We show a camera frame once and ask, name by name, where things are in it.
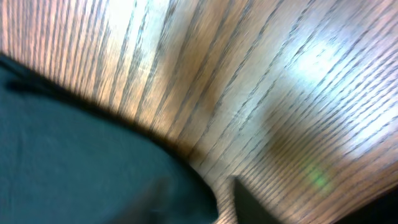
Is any black t-shirt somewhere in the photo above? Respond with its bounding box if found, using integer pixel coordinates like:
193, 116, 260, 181
1, 57, 219, 223

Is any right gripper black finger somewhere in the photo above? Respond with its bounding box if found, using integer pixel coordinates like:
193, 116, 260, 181
233, 177, 280, 224

